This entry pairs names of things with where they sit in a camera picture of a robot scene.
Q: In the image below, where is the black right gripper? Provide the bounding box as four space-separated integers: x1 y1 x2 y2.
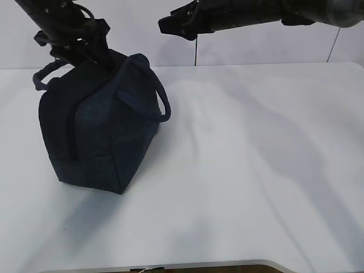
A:
158 1 228 40

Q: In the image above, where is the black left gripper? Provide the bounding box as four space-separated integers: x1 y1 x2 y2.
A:
33 17 115 72

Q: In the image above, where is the navy blue lunch bag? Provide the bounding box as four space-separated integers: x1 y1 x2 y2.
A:
33 51 171 194

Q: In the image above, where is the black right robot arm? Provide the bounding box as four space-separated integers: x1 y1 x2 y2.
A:
158 0 363 41

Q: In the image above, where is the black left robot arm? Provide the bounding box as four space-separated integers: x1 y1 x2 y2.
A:
16 0 115 72

